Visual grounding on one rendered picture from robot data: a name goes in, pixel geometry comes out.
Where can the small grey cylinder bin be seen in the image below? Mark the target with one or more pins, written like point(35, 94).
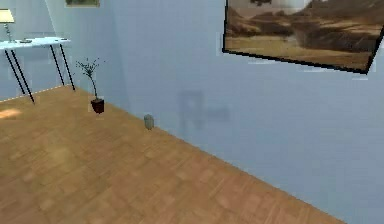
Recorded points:
point(148, 121)

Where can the house plant in dark pot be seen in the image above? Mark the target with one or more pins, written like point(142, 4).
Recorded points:
point(97, 105)

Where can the white table with black legs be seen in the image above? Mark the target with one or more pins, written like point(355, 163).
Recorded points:
point(36, 42)

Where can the table lamp with cream shade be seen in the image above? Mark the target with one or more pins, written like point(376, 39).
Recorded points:
point(6, 16)

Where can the black framed landscape painting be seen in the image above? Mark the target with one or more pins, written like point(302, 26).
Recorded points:
point(300, 33)

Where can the small grey flat dish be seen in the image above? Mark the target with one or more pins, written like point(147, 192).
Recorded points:
point(25, 41)

